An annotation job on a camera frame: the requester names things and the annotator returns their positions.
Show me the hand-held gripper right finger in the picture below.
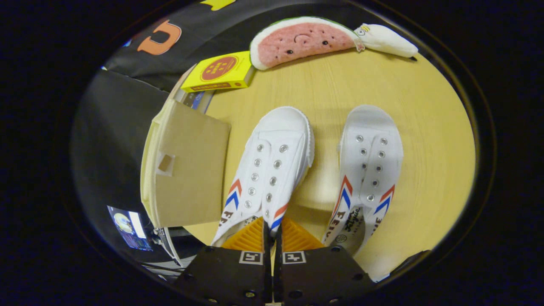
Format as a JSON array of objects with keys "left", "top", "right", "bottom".
[{"left": 274, "top": 217, "right": 377, "bottom": 306}]

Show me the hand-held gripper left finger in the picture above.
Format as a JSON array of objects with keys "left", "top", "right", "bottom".
[{"left": 174, "top": 217, "right": 272, "bottom": 306}]

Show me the beige storage box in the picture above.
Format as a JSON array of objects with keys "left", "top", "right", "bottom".
[{"left": 140, "top": 99, "right": 232, "bottom": 229}]

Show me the white canvas shoe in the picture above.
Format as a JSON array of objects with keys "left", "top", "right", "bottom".
[
  {"left": 211, "top": 106, "right": 315, "bottom": 247},
  {"left": 322, "top": 105, "right": 404, "bottom": 257}
]

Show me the computer monitor screen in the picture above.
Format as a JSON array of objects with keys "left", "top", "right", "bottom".
[{"left": 107, "top": 206, "right": 153, "bottom": 252}]

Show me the blue cover book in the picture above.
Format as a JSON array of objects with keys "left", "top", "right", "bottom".
[{"left": 182, "top": 90, "right": 214, "bottom": 113}]

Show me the yellow book with red circle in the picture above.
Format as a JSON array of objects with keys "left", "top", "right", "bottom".
[{"left": 181, "top": 51, "right": 255, "bottom": 93}]

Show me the watermelon slice plush toy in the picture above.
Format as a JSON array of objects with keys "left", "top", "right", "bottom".
[{"left": 249, "top": 16, "right": 365, "bottom": 71}]

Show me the white plush toy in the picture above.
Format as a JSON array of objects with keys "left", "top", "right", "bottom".
[{"left": 355, "top": 23, "right": 419, "bottom": 59}]

